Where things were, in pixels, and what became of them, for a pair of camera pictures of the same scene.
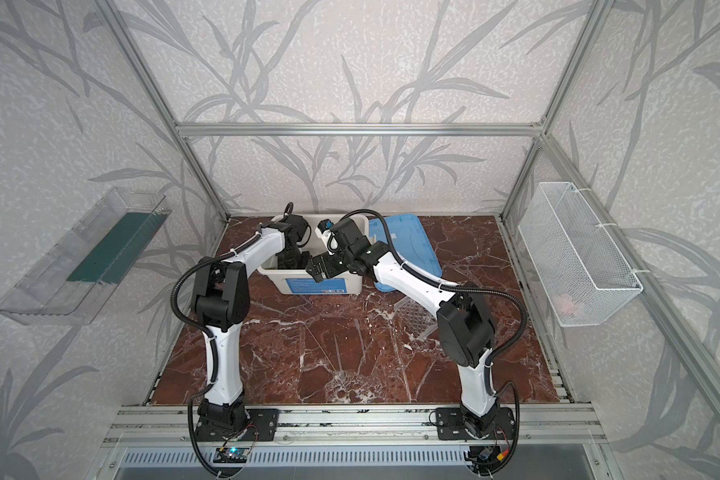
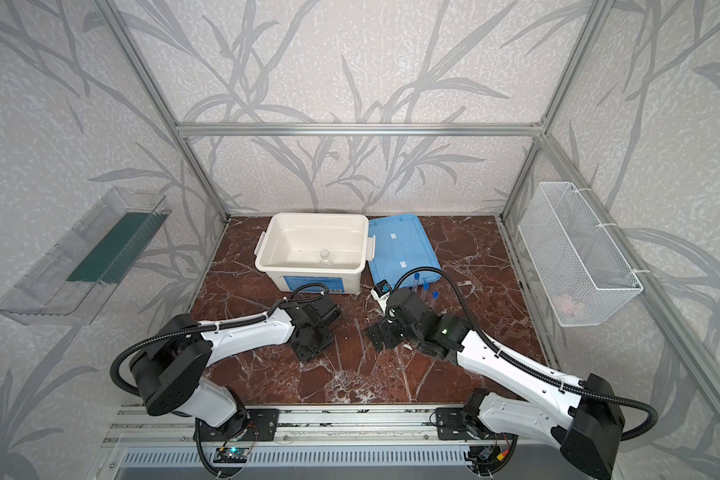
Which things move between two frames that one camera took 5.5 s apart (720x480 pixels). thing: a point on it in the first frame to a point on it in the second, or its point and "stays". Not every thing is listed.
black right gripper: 326,264 to 385,332
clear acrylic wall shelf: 69,281 stays
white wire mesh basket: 575,270 stays
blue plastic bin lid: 410,240 stays
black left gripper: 291,260 to 311,342
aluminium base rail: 172,426 stays
